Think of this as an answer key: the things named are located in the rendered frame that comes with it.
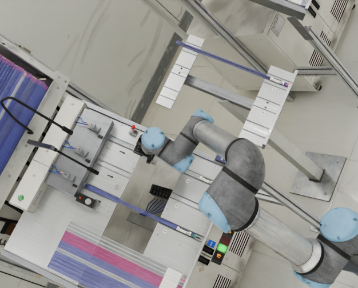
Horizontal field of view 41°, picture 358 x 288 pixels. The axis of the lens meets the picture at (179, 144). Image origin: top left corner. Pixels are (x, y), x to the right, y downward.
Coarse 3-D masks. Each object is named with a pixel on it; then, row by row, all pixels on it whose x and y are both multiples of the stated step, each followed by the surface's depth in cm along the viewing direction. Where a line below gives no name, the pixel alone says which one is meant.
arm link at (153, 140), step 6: (144, 132) 164; (150, 132) 163; (156, 132) 164; (162, 132) 164; (144, 138) 163; (150, 138) 163; (156, 138) 163; (162, 138) 163; (168, 138) 167; (144, 144) 165; (150, 144) 163; (156, 144) 163; (162, 144) 164; (150, 150) 167; (156, 150) 166
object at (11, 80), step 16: (0, 64) 177; (0, 80) 178; (16, 80) 182; (32, 80) 185; (0, 96) 179; (16, 96) 182; (32, 96) 186; (0, 112) 179; (16, 112) 183; (32, 112) 187; (0, 128) 180; (16, 128) 184; (0, 144) 180; (16, 144) 184; (0, 160) 181
